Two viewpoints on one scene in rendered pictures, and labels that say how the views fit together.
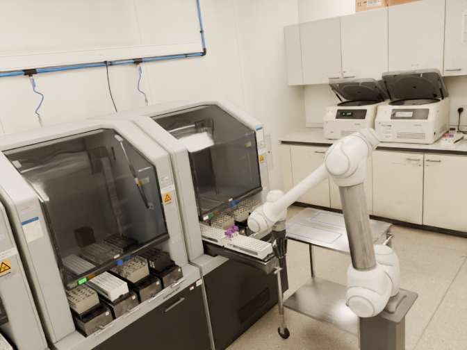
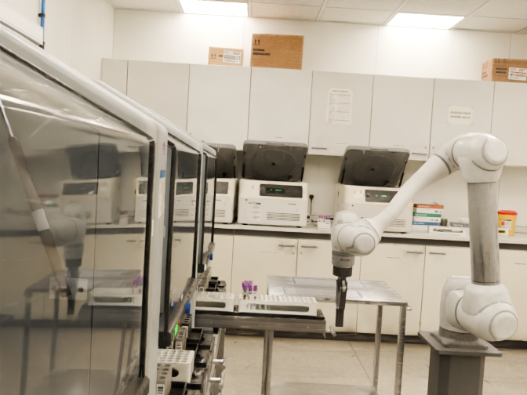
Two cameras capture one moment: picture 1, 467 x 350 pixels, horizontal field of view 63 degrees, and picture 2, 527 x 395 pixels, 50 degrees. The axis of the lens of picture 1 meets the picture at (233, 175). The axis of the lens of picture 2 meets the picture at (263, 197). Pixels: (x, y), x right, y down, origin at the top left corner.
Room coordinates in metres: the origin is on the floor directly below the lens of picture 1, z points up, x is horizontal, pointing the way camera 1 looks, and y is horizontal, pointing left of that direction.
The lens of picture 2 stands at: (0.61, 1.56, 1.36)
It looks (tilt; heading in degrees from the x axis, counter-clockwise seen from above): 3 degrees down; 314
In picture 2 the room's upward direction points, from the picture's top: 3 degrees clockwise
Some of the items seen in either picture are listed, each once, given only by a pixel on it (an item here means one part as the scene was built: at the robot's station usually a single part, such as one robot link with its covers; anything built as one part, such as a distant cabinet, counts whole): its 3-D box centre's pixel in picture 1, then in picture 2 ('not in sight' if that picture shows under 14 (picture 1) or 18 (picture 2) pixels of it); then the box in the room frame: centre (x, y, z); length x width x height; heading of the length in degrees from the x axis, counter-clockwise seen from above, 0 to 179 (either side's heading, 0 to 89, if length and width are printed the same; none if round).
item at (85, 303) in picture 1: (86, 302); (164, 384); (1.65, 0.79, 0.85); 0.12 x 0.02 x 0.06; 136
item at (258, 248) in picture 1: (247, 246); (277, 306); (2.05, -0.03, 0.83); 0.30 x 0.10 x 0.06; 46
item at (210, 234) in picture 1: (210, 235); (195, 302); (2.27, 0.20, 0.83); 0.30 x 0.10 x 0.06; 46
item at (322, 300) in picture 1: (333, 284); (327, 372); (2.19, -0.56, 0.41); 0.67 x 0.46 x 0.82; 45
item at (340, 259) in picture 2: (278, 223); (343, 259); (1.88, -0.20, 1.03); 0.09 x 0.09 x 0.06
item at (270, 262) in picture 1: (231, 248); (241, 317); (2.14, 0.07, 0.78); 0.73 x 0.14 x 0.09; 46
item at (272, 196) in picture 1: (275, 205); (346, 231); (1.87, -0.20, 1.14); 0.13 x 0.11 x 0.16; 143
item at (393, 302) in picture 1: (383, 291); (456, 333); (1.61, -0.65, 0.73); 0.22 x 0.18 x 0.06; 136
